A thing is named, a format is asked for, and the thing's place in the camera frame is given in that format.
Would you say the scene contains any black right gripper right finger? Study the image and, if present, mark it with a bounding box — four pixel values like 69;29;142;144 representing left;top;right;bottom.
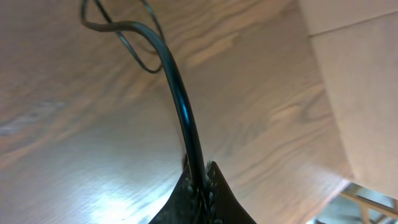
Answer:
206;161;256;224

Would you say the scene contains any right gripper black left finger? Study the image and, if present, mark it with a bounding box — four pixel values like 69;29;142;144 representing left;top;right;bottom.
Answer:
149;165;199;224

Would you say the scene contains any brown wooden side panel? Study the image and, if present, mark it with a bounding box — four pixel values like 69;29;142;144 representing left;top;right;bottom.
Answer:
300;0;397;197

